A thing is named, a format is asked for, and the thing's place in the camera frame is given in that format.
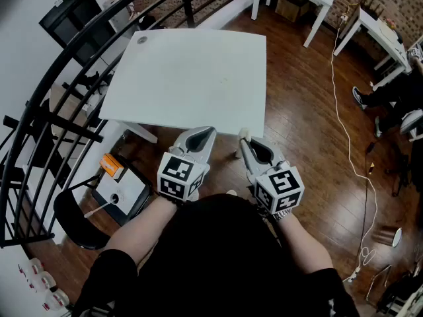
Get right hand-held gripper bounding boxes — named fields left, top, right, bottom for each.
left=239, top=136, right=305, bottom=215

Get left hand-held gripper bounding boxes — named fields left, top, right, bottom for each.
left=157, top=125, right=218, bottom=203

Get person's left forearm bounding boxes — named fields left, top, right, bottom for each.
left=104, top=195, right=178, bottom=267

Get person's right forearm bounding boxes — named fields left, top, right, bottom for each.
left=275, top=209, right=334, bottom=275

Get white square table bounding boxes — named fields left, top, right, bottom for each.
left=98, top=28, right=268, bottom=138

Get silver wristwatch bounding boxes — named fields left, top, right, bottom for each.
left=272, top=208, right=294, bottom=222

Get white flat box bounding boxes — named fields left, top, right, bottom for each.
left=91, top=168, right=148, bottom=218

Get orange and white box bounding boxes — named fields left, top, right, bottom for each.
left=99, top=153, right=125, bottom=179

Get person's black shirt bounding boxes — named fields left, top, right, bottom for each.
left=71, top=193, right=362, bottom=317

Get black tripod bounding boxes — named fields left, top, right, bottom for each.
left=385, top=143, right=414, bottom=197

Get black chair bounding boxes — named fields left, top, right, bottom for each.
left=52, top=155, right=155, bottom=251

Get brown cylinder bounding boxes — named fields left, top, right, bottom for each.
left=373, top=225, right=395, bottom=246

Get cardboard box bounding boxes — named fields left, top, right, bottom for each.
left=274, top=0, right=311, bottom=23

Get white chair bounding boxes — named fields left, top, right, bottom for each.
left=399, top=108, right=423, bottom=142

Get black metal railing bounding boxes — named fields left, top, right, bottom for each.
left=0, top=0, right=257, bottom=249

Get white side table with router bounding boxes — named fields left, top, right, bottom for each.
left=332, top=7, right=413, bottom=90

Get black monitor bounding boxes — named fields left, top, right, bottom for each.
left=38, top=0, right=117, bottom=67

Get black router with antennas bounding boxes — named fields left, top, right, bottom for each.
left=359, top=0, right=386, bottom=21

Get clear plastic bottle red label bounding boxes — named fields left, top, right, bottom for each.
left=32, top=272, right=56, bottom=292
left=27, top=258, right=46, bottom=275
left=42, top=289, right=71, bottom=312

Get black beaded bracelet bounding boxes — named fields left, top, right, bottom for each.
left=162, top=194, right=184, bottom=208

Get white cable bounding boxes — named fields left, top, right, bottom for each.
left=330, top=15, right=379, bottom=283

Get black cable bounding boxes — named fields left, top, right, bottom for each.
left=358, top=140, right=377, bottom=258

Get white-handled stick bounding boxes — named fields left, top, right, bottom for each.
left=83, top=199, right=116, bottom=219

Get metal chair frame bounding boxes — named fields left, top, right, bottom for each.
left=364, top=264, right=395, bottom=306

